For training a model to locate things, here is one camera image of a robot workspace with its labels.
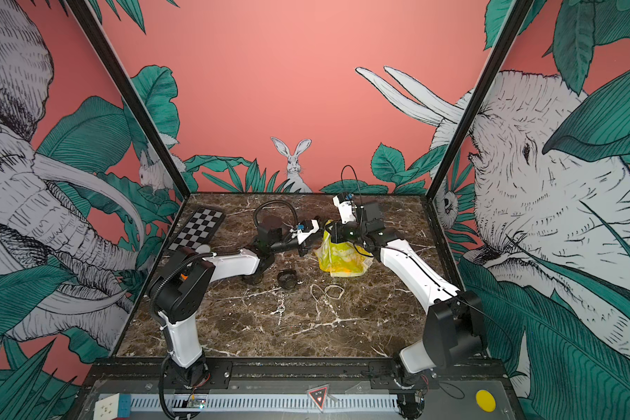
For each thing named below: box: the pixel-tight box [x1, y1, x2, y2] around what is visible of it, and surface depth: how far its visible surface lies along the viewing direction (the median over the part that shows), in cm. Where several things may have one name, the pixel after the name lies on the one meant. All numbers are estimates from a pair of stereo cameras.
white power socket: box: [92, 392, 132, 420], surface depth 66 cm
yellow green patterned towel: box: [315, 219, 374, 277], surface depth 92 cm
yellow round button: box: [476, 389, 497, 413], surface depth 73 cm
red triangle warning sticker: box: [306, 383, 330, 413], surface depth 72 cm
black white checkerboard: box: [167, 206, 227, 252], surface depth 106 cm
